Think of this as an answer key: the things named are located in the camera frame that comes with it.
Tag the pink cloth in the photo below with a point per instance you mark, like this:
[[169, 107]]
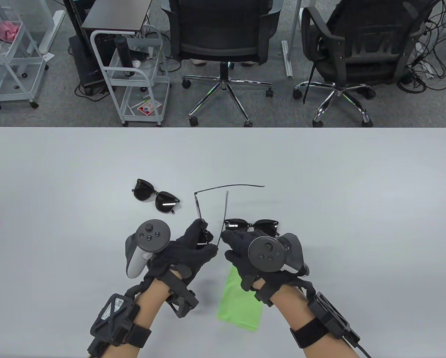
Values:
[[5, 30]]

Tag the white power strip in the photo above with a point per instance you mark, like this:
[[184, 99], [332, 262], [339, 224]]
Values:
[[427, 71]]

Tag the person's left forearm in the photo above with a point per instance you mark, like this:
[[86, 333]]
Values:
[[152, 305]]

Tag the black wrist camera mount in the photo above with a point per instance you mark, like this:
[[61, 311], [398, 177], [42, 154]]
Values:
[[183, 300]]

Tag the white mesh utility cart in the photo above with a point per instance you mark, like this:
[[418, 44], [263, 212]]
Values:
[[14, 76]]

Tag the black thin-armed sunglasses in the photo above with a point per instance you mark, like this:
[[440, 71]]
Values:
[[262, 226]]

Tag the person's right hand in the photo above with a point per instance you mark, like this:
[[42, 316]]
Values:
[[241, 253]]

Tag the white desk leg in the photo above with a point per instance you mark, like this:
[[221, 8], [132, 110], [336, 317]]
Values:
[[287, 59], [51, 33]]

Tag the person's left hand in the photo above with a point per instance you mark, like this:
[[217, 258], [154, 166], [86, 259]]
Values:
[[189, 250]]

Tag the black office chair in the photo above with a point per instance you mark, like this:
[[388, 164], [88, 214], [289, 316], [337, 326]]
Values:
[[357, 67], [222, 48]]

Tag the black thick-framed sunglasses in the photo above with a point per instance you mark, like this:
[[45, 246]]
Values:
[[206, 234]]

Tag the dark side table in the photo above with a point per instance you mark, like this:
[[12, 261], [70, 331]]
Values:
[[114, 16]]

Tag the black wrist sensor box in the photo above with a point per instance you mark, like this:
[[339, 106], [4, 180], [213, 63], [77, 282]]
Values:
[[331, 313]]

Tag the black computer tower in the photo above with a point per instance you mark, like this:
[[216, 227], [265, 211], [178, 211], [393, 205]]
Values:
[[82, 63]]

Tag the black sunglasses gold metal bridge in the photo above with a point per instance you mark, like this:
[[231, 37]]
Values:
[[144, 190]]

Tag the black sensor box white label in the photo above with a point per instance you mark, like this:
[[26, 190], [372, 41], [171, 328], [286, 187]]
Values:
[[111, 313]]

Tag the small black device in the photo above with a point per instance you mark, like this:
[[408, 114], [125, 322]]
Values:
[[141, 56]]

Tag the black bottle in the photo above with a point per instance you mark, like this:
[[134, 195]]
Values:
[[123, 52]]

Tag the green cleaning cloth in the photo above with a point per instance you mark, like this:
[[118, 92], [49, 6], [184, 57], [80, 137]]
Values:
[[241, 305]]

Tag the person's right forearm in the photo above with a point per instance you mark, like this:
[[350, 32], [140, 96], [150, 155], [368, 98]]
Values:
[[293, 309]]

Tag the grey VR controller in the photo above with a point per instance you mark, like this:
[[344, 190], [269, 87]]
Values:
[[152, 235], [267, 253]]

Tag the red white packet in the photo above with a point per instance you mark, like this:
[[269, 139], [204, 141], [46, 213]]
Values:
[[148, 108]]

